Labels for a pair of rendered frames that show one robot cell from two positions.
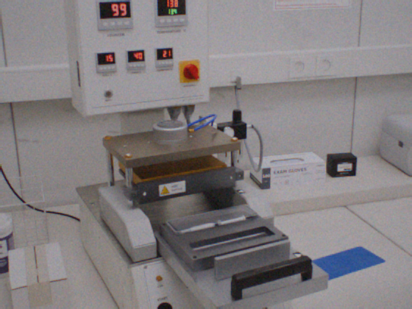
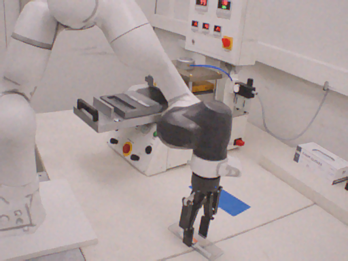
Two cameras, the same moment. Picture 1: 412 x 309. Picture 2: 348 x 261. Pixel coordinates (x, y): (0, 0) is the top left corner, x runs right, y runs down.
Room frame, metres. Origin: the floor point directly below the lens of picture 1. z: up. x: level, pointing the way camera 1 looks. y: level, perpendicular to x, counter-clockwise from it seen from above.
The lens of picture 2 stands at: (0.81, -1.32, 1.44)
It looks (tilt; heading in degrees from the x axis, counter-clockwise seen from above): 24 degrees down; 75
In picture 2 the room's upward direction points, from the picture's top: 6 degrees clockwise
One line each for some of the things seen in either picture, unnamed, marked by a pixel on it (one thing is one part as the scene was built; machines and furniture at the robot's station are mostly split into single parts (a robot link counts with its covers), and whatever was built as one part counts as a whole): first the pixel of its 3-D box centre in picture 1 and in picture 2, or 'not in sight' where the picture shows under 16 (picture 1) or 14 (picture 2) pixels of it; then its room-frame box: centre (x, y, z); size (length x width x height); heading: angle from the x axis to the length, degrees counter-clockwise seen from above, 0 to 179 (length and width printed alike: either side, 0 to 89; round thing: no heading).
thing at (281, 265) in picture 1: (272, 276); (87, 109); (0.82, -0.11, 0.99); 0.15 x 0.02 x 0.04; 115
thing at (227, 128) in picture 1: (229, 138); (242, 94); (1.43, -0.06, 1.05); 0.15 x 0.05 x 0.15; 115
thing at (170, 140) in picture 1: (173, 145); (193, 73); (1.26, 0.08, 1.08); 0.31 x 0.24 x 0.13; 115
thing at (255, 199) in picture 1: (239, 199); not in sight; (1.21, -0.07, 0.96); 0.26 x 0.05 x 0.07; 25
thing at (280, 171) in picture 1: (287, 169); (322, 162); (1.77, -0.27, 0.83); 0.23 x 0.12 x 0.07; 105
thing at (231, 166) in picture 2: not in sight; (218, 163); (1.14, -0.59, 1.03); 0.13 x 0.12 x 0.05; 119
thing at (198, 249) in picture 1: (222, 235); (130, 103); (0.99, -0.03, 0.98); 0.20 x 0.17 x 0.03; 115
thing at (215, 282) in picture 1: (233, 251); (119, 108); (0.94, -0.05, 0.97); 0.30 x 0.22 x 0.08; 25
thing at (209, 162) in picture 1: (174, 157); (185, 77); (1.22, 0.08, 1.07); 0.22 x 0.17 x 0.10; 115
